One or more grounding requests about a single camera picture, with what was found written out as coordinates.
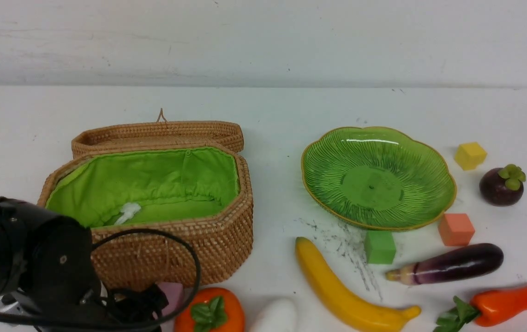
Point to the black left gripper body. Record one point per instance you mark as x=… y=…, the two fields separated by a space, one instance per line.
x=98 y=305

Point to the orange persimmon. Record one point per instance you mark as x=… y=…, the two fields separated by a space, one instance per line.
x=213 y=309

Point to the white radish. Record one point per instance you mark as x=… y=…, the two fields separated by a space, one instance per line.
x=279 y=315

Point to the yellow banana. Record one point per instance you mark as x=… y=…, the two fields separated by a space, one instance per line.
x=352 y=310

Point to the purple eggplant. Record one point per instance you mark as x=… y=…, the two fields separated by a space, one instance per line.
x=474 y=260

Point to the orange red pepper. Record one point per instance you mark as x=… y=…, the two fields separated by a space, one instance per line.
x=488 y=308

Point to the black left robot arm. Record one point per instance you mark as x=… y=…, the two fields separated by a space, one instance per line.
x=46 y=272

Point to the pink foam cube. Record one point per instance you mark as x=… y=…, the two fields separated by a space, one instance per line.
x=174 y=294

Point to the woven rattan basket green lining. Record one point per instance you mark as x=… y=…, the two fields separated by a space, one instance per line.
x=199 y=192

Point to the woven rattan basket lid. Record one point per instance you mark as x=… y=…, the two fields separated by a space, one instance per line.
x=141 y=135

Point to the green foam cube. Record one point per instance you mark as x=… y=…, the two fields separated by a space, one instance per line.
x=379 y=247

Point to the green ribbed glass plate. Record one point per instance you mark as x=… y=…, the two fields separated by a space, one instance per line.
x=378 y=178

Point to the orange foam cube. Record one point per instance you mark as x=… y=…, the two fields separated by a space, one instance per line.
x=456 y=229

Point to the yellow foam cube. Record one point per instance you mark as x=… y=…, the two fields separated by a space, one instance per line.
x=470 y=155

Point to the purple mangosteen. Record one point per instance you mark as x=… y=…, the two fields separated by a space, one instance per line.
x=503 y=186

